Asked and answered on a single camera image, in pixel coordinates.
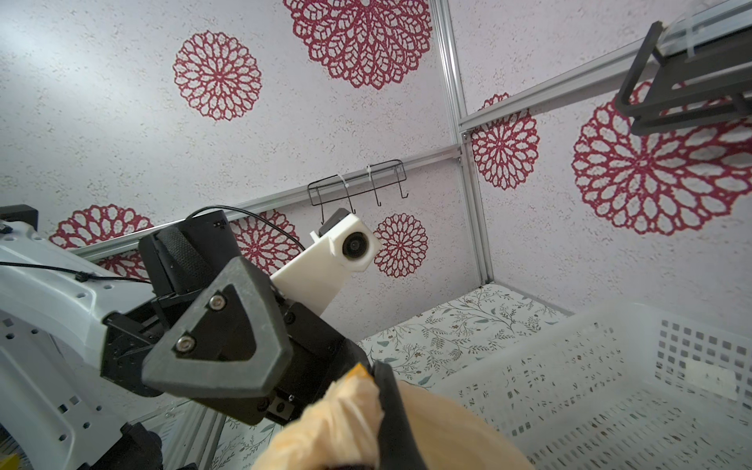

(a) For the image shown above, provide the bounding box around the grey wall shelf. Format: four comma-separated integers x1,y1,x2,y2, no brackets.
615,20,751,136

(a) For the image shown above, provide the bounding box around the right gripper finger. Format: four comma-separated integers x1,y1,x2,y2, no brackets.
371,362,427,470

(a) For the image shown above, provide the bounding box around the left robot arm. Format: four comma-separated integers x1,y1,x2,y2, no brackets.
1,207,381,469

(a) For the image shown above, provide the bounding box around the white perforated plastic basket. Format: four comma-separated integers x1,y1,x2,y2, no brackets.
434,303,751,469

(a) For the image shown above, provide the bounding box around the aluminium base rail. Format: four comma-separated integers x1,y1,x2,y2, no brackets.
140,401,226,469

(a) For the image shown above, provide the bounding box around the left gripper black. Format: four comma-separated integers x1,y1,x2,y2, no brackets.
141,257,370,426

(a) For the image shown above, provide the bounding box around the beige plastic bag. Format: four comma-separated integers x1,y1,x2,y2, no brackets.
253,365,532,469

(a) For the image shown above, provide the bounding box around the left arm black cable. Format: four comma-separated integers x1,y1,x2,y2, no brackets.
0,204,307,284

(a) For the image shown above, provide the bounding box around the black wire wall rack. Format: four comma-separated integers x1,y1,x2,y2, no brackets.
307,159,409,223

